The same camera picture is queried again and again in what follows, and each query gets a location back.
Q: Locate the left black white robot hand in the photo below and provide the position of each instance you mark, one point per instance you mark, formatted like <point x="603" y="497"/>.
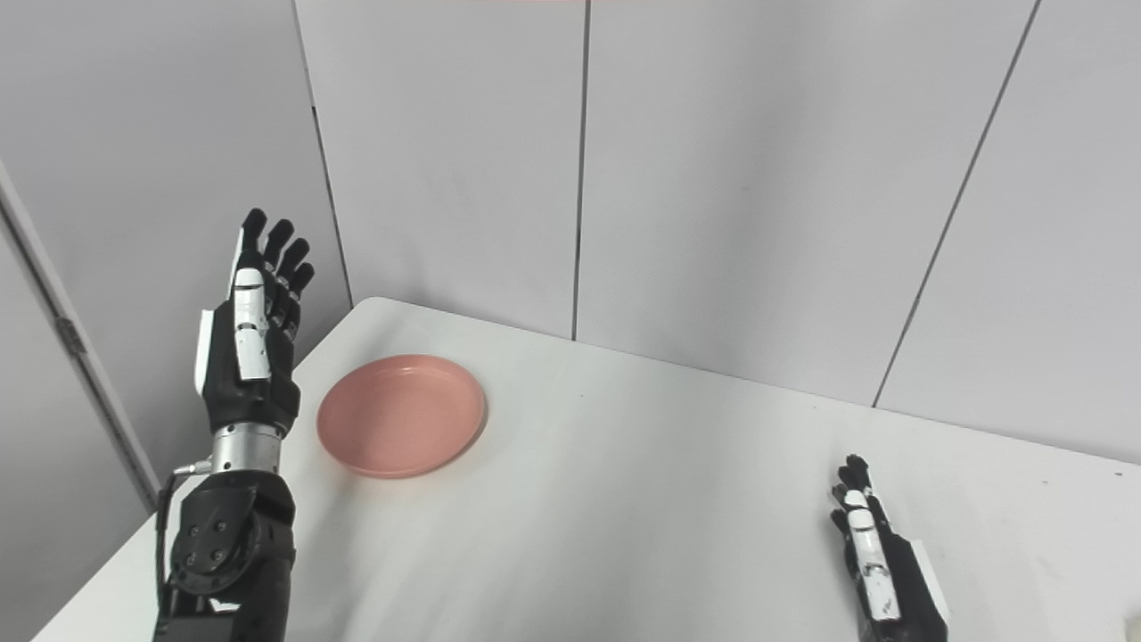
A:
<point x="254" y="392"/>

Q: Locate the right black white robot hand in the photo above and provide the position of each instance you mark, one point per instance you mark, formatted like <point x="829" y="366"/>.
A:
<point x="909" y="588"/>

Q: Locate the pink round plate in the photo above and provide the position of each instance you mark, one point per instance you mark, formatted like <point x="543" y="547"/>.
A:
<point x="401" y="415"/>

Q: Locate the cream steamed bun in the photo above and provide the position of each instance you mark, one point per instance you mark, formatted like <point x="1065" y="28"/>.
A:
<point x="1134" y="629"/>

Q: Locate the grey wall hinge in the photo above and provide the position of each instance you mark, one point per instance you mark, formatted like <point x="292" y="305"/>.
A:
<point x="70" y="335"/>

